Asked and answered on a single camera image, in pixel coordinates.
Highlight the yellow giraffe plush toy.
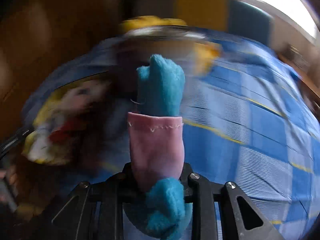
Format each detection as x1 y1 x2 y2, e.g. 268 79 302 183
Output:
117 16 222 75

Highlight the red haired doll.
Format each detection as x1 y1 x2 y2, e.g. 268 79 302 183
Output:
49 119 83 144

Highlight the blue plaid bed sheet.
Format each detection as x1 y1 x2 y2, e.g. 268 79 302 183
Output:
22 29 320 240

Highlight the white milk powder can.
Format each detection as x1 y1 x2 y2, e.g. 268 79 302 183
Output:
115 25 208 87

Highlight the grey yellow blue headboard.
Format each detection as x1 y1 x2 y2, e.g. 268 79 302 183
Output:
138 0 273 45

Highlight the teal plush toy pink dress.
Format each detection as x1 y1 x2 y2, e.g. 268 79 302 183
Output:
123 54 192 239

